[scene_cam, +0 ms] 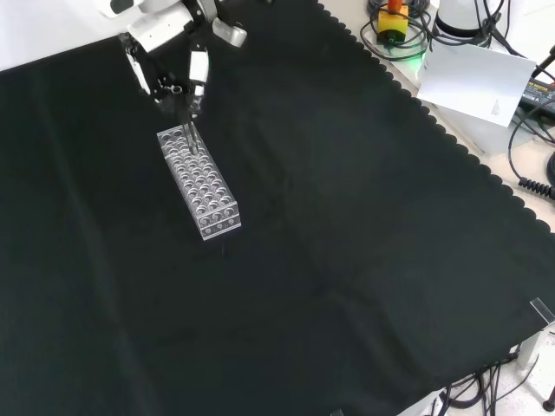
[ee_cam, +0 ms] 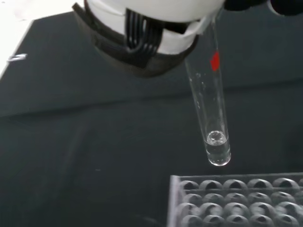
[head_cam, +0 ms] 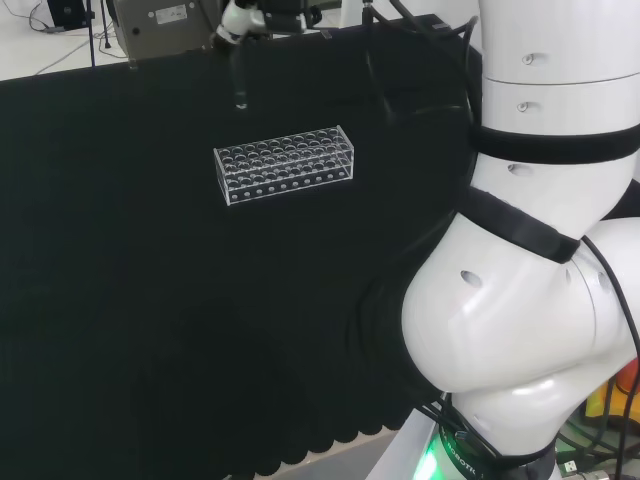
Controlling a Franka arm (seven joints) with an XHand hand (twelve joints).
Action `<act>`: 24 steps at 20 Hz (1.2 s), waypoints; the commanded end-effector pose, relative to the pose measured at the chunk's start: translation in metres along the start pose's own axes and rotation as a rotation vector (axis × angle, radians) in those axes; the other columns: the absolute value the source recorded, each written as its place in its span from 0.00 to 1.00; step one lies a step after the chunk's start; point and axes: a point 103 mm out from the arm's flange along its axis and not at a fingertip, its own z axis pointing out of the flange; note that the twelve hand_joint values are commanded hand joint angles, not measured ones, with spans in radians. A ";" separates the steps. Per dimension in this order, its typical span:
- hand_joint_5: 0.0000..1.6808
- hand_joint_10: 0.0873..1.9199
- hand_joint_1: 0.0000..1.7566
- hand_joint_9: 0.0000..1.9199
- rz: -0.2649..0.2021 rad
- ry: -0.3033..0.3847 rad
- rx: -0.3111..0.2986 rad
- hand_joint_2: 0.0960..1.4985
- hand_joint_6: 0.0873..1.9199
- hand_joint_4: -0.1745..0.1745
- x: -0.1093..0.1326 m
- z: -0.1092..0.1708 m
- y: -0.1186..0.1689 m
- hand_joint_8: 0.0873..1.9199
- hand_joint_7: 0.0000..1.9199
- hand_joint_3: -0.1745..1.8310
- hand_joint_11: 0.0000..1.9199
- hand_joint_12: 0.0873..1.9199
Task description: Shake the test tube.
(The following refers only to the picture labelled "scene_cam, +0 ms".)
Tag white round base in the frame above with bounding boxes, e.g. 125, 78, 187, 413
433, 0, 493, 38

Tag clear plastic test tube rack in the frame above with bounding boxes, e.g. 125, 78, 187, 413
156, 124, 242, 242

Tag black coiled cable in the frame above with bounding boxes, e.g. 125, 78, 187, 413
506, 107, 555, 200

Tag clear plastic bracket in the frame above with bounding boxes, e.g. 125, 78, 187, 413
529, 297, 555, 324

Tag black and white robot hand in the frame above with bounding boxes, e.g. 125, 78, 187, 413
117, 0, 248, 120

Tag black cable bundle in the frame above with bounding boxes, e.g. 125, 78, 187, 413
441, 357, 521, 411

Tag clear glass test tube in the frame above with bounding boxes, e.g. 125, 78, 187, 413
184, 98, 199, 156

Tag yellow stop button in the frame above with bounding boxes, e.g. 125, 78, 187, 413
376, 0, 411, 45

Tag black bench cloth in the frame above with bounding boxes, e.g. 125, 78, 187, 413
0, 0, 555, 416

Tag black power adapter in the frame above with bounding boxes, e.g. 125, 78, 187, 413
519, 71, 555, 112

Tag pale folded board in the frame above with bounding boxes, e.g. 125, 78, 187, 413
416, 44, 538, 128

